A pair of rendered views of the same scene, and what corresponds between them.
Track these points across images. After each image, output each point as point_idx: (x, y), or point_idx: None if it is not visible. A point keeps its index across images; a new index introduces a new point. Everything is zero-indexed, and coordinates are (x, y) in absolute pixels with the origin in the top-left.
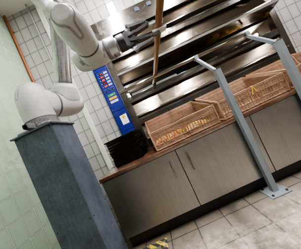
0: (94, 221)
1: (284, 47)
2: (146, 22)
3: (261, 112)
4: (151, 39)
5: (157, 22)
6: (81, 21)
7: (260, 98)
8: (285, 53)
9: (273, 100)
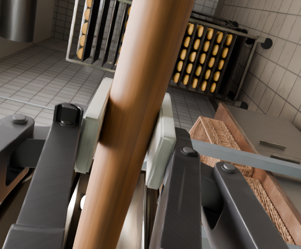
0: None
1: (195, 140)
2: (58, 124)
3: None
4: (236, 179)
5: (166, 61)
6: None
7: (271, 218)
8: (205, 145)
9: (286, 200)
